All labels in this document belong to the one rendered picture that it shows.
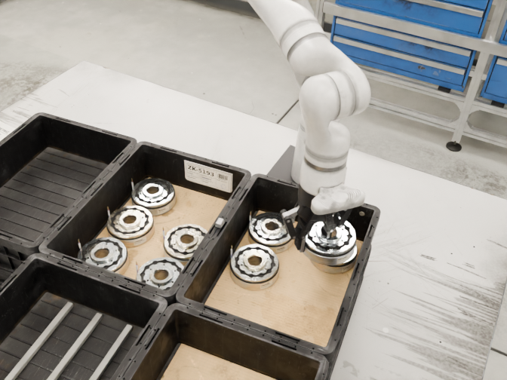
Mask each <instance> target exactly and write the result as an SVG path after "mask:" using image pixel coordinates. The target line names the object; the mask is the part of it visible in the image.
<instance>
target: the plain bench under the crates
mask: <svg viewBox="0 0 507 380"><path fill-rule="evenodd" d="M39 112H45V113H48V114H51V115H56V116H59V117H61V118H66V119H69V120H72V121H77V122H80V123H83V124H88V125H90V126H94V127H98V128H101V129H104V130H109V131H112V132H115V133H120V134H123V135H125V136H130V137H133V138H135V139H136V140H137V142H141V141H147V142H150V143H154V144H158V145H160V146H165V147H168V148H172V149H176V150H179V151H182V152H187V153H189V154H193V155H197V156H201V157H203V158H208V159H211V160H214V161H219V162H222V163H224V164H230V165H232V166H236V167H240V168H243V169H246V170H249V171H250V172H251V176H253V175H254V174H256V173H261V174H265V175H266V174H267V173H268V172H269V171H270V170H271V169H272V167H273V166H274V165H275V163H276V162H277V161H278V159H279V158H280V157H281V156H282V155H283V153H284V152H285V151H286V149H287V148H288V147H289V145H292V146H295V147H296V143H297V134H298V130H294V129H292V128H289V127H285V126H283V125H280V124H276V123H274V122H271V121H267V120H265V119H262V118H258V117H255V116H252V115H249V114H246V113H243V112H240V111H237V110H234V109H230V108H228V107H225V106H221V105H219V104H216V103H212V102H210V101H207V100H203V99H201V98H198V97H194V96H191V95H188V94H186V93H182V92H179V91H177V90H173V89H170V88H168V87H164V86H161V85H159V84H155V83H152V82H150V81H146V80H143V79H141V78H137V77H134V76H131V75H127V74H124V73H122V72H118V71H115V70H113V69H109V68H106V67H104V66H100V65H97V64H95V63H91V62H88V61H86V60H83V61H81V62H80V63H78V64H77V65H75V66H73V67H72V68H70V69H68V70H66V71H65V72H64V73H62V74H60V75H58V76H57V77H56V78H54V79H52V80H50V81H49V82H47V83H46V84H43V85H42V86H41V87H39V88H37V89H36V90H34V91H33V92H31V93H29V94H27V95H26V96H24V97H23V98H21V99H20V100H18V101H16V102H15V103H13V104H11V105H9V106H8V107H7V108H5V109H3V110H1V111H0V121H1V122H3V123H5V124H7V125H9V126H11V127H13V128H15V129H16V128H18V127H19V126H20V125H21V124H22V123H23V122H25V121H26V120H28V119H29V118H30V117H32V116H33V115H34V114H36V113H39ZM346 167H347V170H346V179H345V183H344V185H346V186H348V187H353V188H359V189H361V190H362V191H363V192H364V193H365V194H366V196H365V200H364V202H365V203H366V204H371V205H374V206H376V207H378V208H379V209H380V212H381V214H380V217H379V222H378V225H377V227H376V231H375V234H374V236H373V240H372V243H371V245H372V250H371V252H370V258H369V260H368V263H367V267H366V269H365V272H364V279H363V281H362V284H361V288H360V290H359V293H358V297H357V299H356V302H355V307H354V309H353V312H352V316H351V318H350V321H349V325H348V327H347V330H346V334H345V336H344V339H343V343H342V345H341V348H340V352H339V354H338V357H337V359H336V363H335V366H334V369H333V373H332V376H331V378H330V380H483V378H484V373H485V369H486V366H487V361H488V357H489V354H490V348H491V345H492V341H493V336H494V333H495V329H496V324H497V321H498V317H499V312H500V308H501V305H502V300H503V296H504V293H505V288H506V284H507V199H505V198H501V197H498V196H495V195H492V194H489V193H486V192H483V191H480V190H477V189H475V188H471V187H468V186H466V185H462V184H459V183H457V182H453V181H450V180H447V179H443V178H441V177H438V176H434V175H431V174H429V173H425V172H422V171H420V170H416V169H413V168H411V167H407V166H404V165H402V164H398V163H395V162H393V161H389V160H386V159H383V158H379V157H377V156H374V155H370V154H368V153H365V152H361V151H358V150H356V149H352V148H349V154H348V158H347V162H346Z"/></svg>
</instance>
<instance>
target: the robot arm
mask: <svg viewBox="0 0 507 380"><path fill-rule="evenodd" d="M247 1H248V2H249V4H250V5H251V7H252V8H253V9H254V10H255V11H256V13H257V14H258V15H259V17H260V18H261V19H262V21H263V22H264V23H265V24H266V25H267V27H268V28H269V30H270V31H271V33H272V34H273V36H274V38H275V40H276V41H277V43H278V46H279V47H280V49H281V50H282V52H283V54H284V55H285V57H286V59H287V61H288V62H289V64H290V66H291V68H292V70H293V73H294V76H295V79H296V81H297V85H298V87H299V89H300V94H299V101H300V108H301V112H302V114H301V116H300V124H299V129H298V134H297V143H296V147H295V152H294V157H293V165H292V170H291V177H292V179H293V180H294V182H296V183H297V184H299V189H298V201H297V203H296V205H295V207H294V208H293V209H292V210H289V211H286V210H281V211H280V214H281V218H282V220H283V223H284V226H285V228H286V230H287V232H288V234H289V235H290V238H291V239H292V240H294V239H295V241H294V244H295V246H296V248H297V250H299V251H300V252H301V253H303V252H304V251H305V246H306V235H307V234H308V232H309V231H311V230H312V227H313V225H314V224H315V223H317V222H323V224H324V225H323V226H322V227H321V233H322V234H323V235H324V236H325V237H329V238H331V237H332V232H333V231H334V229H335V228H342V227H343V226H344V224H345V222H346V220H347V219H348V217H349V214H350V213H351V212H352V209H353V208H354V207H359V206H361V205H362V204H363V203H364V200H365V196H366V194H365V193H364V192H363V191H362V190H361V189H359V188H353V187H348V186H346V185H344V183H345V179H346V162H347V158H348V154H349V146H350V140H351V137H350V132H349V130H348V128H347V127H346V126H344V125H343V124H341V123H339V121H340V119H341V118H345V117H349V116H352V115H357V114H359V113H361V112H363V111H364V110H365V109H366V108H367V107H368V105H369V103H370V98H371V91H370V85H369V82H368V80H367V78H366V76H365V74H364V73H363V72H362V71H361V69H360V68H359V67H358V66H357V65H356V64H355V63H354V62H352V61H351V60H350V59H349V58H348V57H347V56H346V55H345V54H344V53H343V52H342V51H341V50H339V49H338V48H337V47H335V46H334V45H333V44H331V43H330V40H329V39H328V37H327V36H326V34H325V32H324V30H323V29H322V28H321V26H320V24H319V22H318V21H317V18H316V16H315V13H314V11H313V10H312V7H311V5H310V4H309V0H247ZM296 215H299V216H298V223H297V226H296V228H294V226H293V223H295V221H294V220H295V217H296ZM340 216H341V218H340Z"/></svg>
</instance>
